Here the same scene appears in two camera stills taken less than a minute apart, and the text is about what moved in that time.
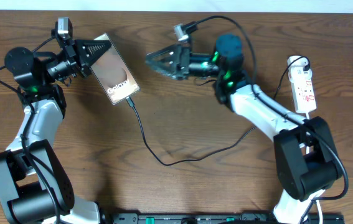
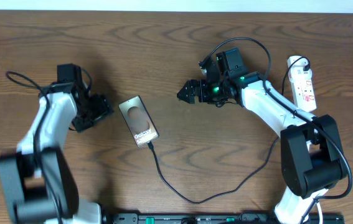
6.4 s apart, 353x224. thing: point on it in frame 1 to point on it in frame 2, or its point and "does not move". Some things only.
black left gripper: x=77 y=58 to x=104 y=109
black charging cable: x=131 y=102 to x=256 y=173
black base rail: x=220 y=218 does not move
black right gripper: x=176 y=60 to x=203 y=97
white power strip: x=300 y=74 does not move
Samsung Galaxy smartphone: x=114 y=76 to x=139 y=122
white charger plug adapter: x=303 y=62 does not move
